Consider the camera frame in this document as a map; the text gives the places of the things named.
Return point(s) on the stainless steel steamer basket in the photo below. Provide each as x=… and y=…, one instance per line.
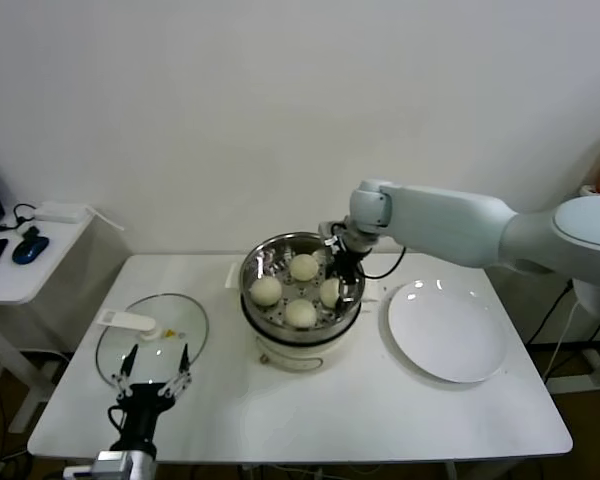
x=352, y=295

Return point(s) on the small black dongle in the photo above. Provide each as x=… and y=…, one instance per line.
x=32, y=232

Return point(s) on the white side table with laptop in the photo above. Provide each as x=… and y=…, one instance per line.
x=40, y=280

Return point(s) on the white electric cooker pot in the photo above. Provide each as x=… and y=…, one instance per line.
x=300, y=357

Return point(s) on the white round plate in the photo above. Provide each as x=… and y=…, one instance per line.
x=445, y=330

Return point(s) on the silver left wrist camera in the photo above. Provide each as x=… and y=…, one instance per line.
x=122, y=465

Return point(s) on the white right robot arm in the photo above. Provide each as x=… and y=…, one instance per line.
x=445, y=220

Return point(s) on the white power strip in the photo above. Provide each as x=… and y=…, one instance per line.
x=60, y=212

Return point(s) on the blue computer mouse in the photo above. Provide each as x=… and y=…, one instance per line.
x=31, y=250

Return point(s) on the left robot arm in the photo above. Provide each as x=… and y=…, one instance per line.
x=77, y=475

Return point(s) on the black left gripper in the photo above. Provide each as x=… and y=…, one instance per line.
x=142, y=410

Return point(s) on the white steamed baozi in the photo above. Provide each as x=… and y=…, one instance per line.
x=304, y=267
x=330, y=292
x=266, y=292
x=300, y=313

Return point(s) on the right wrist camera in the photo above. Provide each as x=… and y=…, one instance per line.
x=327, y=231

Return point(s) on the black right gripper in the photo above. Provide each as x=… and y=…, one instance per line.
x=347, y=265

